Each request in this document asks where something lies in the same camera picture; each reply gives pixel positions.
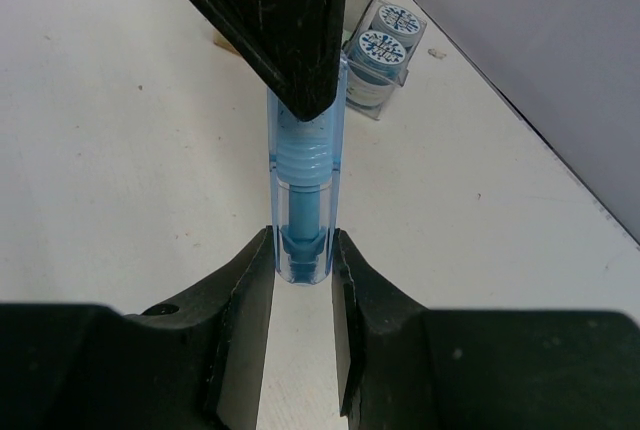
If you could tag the clear transparent tray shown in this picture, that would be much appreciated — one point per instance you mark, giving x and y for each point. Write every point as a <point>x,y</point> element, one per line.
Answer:
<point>358,16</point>

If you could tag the blue transparent highlighter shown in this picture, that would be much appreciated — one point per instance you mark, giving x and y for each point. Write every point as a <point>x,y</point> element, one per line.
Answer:
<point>305,165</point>

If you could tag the blue lidded jar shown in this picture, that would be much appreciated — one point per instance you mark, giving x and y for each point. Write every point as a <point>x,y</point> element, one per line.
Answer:
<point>398,22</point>
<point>376,60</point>

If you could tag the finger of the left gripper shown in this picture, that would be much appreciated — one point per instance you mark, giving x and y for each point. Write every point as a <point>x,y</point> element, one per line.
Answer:
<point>293,46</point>

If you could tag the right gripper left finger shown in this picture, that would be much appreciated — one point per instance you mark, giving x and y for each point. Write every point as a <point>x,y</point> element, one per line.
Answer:
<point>193,361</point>

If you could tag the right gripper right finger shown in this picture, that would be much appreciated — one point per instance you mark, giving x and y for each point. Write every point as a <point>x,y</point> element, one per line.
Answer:
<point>401,365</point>

